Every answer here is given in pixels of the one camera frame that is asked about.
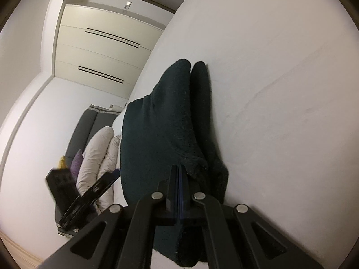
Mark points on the wall switch panel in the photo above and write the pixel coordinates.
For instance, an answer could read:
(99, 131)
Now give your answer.
(127, 4)

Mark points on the beige pillow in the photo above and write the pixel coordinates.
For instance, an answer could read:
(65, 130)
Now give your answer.
(110, 157)
(94, 154)

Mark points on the yellow cushion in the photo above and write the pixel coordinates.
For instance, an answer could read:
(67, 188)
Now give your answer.
(62, 164)

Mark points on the purple cushion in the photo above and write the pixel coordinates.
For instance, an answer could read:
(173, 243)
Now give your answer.
(76, 164)

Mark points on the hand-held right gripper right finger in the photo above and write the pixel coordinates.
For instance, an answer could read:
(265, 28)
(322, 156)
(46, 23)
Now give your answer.
(183, 193)

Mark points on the grey sofa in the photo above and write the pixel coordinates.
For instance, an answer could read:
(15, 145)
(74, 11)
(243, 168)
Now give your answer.
(84, 126)

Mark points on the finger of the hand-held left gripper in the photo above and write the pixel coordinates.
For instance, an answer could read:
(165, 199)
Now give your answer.
(96, 189)

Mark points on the dark green sweater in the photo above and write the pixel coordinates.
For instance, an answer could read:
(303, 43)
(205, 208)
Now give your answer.
(162, 123)

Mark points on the white bed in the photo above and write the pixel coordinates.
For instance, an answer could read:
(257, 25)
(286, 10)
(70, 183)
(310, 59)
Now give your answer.
(266, 89)

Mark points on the cream wardrobe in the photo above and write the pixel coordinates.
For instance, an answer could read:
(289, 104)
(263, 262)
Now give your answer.
(106, 50)

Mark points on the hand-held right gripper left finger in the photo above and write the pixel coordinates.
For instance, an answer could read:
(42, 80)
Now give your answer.
(174, 190)

